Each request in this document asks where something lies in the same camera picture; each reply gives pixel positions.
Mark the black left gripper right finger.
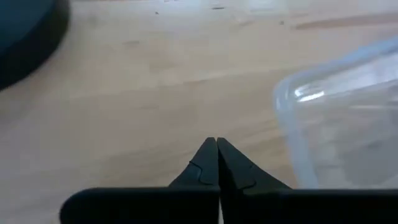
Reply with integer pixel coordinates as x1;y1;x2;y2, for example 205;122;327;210
216;137;398;224

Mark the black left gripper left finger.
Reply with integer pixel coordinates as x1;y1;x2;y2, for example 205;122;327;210
58;136;220;224

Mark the clear plastic container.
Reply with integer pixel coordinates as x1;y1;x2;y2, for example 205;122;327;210
273;35;398;190

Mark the white globe lamp black stand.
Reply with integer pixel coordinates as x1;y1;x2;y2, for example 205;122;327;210
0;0;71;91

